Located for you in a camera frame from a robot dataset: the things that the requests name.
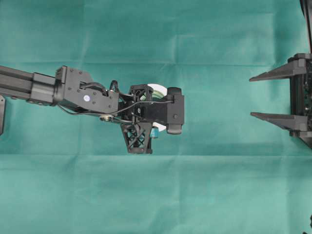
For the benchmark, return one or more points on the green table cloth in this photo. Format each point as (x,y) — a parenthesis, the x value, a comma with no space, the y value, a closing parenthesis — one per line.
(227,173)

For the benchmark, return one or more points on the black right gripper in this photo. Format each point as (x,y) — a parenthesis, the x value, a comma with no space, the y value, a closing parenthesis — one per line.
(299,70)

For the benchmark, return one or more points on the white duct tape roll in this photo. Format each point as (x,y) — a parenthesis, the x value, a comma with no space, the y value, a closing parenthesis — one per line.
(159,92)

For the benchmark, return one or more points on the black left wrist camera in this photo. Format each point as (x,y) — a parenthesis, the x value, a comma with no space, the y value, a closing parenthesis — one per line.
(175,111)

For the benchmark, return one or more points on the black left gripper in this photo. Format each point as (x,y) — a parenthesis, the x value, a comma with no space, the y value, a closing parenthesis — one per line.
(137,131)

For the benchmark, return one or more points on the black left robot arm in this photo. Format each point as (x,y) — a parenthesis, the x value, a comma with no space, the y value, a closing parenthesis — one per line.
(73,91)

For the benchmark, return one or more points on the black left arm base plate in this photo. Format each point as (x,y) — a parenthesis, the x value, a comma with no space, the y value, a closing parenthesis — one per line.
(2,113)

